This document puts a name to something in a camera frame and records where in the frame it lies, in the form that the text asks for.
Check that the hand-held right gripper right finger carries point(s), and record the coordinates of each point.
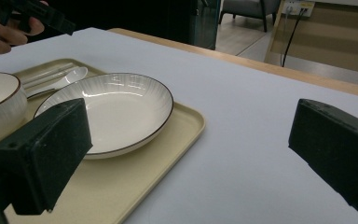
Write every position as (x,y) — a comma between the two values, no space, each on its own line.
(338,155)

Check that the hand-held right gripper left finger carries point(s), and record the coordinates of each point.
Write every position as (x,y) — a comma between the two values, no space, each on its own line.
(43,161)

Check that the white chopstick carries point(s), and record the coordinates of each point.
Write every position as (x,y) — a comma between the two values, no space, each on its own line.
(43,80)
(48,72)

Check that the white ceramic spoon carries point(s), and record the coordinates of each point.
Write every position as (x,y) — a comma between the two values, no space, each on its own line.
(74,76)

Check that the white ribbed bowl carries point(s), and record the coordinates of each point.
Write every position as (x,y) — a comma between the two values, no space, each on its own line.
(3,118)

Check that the white ribbed plate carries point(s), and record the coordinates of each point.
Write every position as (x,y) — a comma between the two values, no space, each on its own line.
(121,118)

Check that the beige plastic tray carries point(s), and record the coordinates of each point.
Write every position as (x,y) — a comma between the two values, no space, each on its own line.
(155,155)

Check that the beige wooden panel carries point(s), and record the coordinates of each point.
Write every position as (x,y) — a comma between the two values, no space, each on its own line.
(338,37)

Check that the wooden table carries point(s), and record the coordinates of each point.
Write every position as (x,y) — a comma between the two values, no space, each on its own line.
(261,66)

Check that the dark glass cabinet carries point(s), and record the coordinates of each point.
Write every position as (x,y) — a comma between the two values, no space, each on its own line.
(205,25)

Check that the white socket strip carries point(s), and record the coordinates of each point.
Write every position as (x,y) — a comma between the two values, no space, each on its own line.
(304,4)

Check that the grey chair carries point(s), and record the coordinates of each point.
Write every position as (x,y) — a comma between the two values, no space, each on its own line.
(245,6)

